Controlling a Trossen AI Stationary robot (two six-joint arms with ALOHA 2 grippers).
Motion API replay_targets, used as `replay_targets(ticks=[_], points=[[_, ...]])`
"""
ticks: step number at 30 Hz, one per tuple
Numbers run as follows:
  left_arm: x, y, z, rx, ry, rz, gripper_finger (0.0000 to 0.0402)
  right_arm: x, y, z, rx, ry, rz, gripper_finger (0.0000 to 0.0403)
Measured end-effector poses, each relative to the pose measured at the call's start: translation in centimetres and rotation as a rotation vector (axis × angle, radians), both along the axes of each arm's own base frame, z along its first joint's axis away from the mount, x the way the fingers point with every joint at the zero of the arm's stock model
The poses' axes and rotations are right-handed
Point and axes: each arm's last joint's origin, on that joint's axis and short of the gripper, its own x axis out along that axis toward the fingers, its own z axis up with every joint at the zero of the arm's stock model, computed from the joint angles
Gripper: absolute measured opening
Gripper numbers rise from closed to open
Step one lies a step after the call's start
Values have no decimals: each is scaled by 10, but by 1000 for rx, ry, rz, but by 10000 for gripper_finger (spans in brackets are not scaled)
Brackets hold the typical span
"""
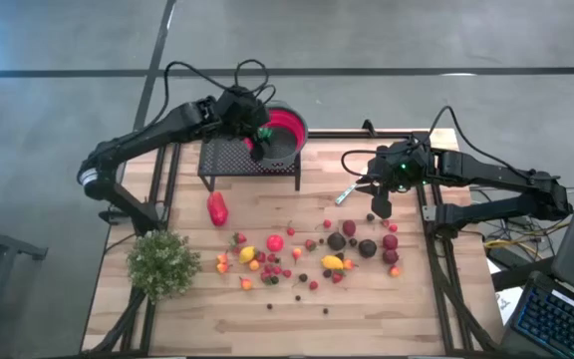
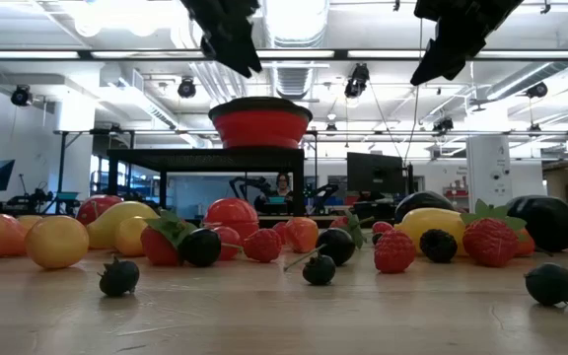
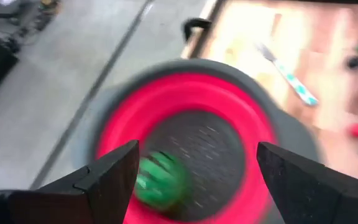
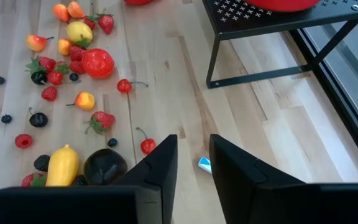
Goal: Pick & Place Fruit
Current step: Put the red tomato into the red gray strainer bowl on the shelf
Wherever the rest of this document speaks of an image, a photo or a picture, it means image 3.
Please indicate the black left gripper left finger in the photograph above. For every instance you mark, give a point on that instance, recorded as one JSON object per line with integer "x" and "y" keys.
{"x": 104, "y": 186}

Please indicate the small dark berry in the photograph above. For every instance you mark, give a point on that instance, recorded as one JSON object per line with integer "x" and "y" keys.
{"x": 353, "y": 62}

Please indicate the red grey collapsible colander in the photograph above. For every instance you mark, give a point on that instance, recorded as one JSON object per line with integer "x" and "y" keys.
{"x": 182, "y": 93}

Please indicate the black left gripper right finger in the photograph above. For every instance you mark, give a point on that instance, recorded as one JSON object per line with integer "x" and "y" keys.
{"x": 306, "y": 193}

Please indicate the small green watermelon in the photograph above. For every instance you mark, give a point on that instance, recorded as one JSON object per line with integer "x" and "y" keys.
{"x": 160, "y": 183}

